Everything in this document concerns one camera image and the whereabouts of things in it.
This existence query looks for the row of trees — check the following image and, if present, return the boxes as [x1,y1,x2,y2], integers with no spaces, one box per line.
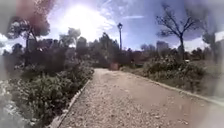
[49,27,158,69]

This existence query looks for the gravel path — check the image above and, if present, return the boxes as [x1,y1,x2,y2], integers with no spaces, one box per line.
[58,68,224,128]

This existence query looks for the building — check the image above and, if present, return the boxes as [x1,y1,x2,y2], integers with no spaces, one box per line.
[155,40,170,53]

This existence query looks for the green bushes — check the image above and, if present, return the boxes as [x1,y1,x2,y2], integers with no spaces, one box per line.
[119,54,224,99]
[0,59,95,128]

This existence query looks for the stone kerb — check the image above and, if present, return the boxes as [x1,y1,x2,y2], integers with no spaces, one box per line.
[131,73,224,108]
[45,79,92,128]

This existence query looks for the bare tree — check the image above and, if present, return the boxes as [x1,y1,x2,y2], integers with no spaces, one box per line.
[154,3,203,63]

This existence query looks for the pine tree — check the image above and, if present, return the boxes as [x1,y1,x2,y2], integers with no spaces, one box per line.
[4,16,51,68]

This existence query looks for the lamp post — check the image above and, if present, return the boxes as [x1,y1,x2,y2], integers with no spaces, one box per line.
[116,22,124,53]

